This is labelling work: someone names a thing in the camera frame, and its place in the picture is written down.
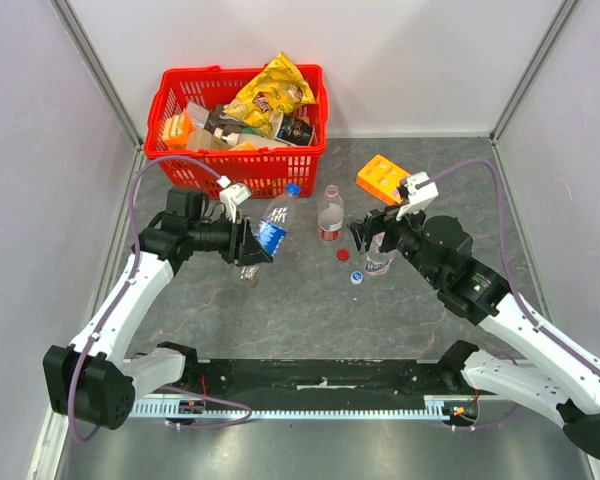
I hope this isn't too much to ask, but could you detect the small bottle white cap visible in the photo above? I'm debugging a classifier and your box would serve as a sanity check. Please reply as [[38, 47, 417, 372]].
[[364, 233, 395, 276]]

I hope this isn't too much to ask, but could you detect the beige pump bottle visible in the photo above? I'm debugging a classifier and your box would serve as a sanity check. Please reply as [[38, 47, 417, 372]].
[[186, 129, 289, 151]]

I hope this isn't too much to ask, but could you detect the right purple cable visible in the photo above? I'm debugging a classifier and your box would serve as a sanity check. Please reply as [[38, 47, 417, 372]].
[[419, 157, 600, 433]]

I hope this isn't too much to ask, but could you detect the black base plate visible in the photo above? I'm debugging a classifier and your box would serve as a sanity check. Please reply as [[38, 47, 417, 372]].
[[176, 359, 475, 410]]

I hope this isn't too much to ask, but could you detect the white blue bottle cap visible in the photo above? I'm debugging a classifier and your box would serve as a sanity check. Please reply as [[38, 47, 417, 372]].
[[350, 271, 364, 285]]

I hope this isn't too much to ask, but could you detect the white slotted cable duct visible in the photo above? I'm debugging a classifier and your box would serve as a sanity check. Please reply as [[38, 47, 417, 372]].
[[129, 394, 470, 421]]

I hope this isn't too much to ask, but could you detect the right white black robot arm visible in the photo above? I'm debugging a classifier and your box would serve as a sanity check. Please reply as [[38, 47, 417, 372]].
[[349, 207, 600, 460]]

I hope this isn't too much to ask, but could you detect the black instant noodle cup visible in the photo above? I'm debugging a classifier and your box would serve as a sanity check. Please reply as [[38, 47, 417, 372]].
[[271, 114, 315, 147]]

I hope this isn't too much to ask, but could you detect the red bottle cap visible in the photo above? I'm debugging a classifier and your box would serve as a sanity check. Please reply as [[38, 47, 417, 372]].
[[336, 248, 350, 262]]

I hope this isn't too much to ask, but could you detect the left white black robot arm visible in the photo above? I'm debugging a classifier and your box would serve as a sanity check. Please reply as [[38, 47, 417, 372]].
[[43, 183, 272, 430]]

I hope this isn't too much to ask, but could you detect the purple cable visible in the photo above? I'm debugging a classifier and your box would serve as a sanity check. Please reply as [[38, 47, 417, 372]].
[[67, 155, 254, 444], [419, 157, 600, 433]]

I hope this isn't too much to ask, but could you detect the orange yellow sponge pack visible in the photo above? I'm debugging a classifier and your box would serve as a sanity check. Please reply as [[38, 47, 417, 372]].
[[160, 110, 195, 151]]

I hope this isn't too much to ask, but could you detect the brown snack packet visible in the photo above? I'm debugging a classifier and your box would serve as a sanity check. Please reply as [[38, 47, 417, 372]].
[[204, 105, 247, 135]]

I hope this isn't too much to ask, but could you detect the clear bottle red label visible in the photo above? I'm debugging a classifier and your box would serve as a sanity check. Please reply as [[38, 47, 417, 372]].
[[317, 184, 344, 241]]

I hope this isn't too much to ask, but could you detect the yellow chips bag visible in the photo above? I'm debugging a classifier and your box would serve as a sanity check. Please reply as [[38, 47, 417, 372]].
[[223, 52, 316, 136]]

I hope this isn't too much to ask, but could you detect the clear plastic packet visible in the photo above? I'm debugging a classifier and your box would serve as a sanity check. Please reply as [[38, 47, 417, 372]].
[[186, 101, 210, 129]]

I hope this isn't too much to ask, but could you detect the orange cardboard box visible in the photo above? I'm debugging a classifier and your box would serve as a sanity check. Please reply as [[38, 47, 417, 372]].
[[356, 155, 410, 206]]

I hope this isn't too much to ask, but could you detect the red plastic shopping basket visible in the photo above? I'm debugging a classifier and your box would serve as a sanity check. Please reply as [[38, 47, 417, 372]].
[[144, 64, 329, 198]]

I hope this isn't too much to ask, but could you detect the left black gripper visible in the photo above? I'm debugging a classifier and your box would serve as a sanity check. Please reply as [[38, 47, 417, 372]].
[[188, 209, 273, 268]]

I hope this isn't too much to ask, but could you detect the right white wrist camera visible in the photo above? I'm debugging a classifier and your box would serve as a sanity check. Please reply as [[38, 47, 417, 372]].
[[396, 172, 439, 221]]

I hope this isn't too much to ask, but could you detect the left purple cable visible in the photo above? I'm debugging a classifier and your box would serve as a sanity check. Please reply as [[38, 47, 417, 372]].
[[67, 155, 254, 444]]

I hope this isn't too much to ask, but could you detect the clear bottle blue label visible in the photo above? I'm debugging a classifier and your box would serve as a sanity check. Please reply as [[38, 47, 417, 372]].
[[256, 190, 299, 258]]

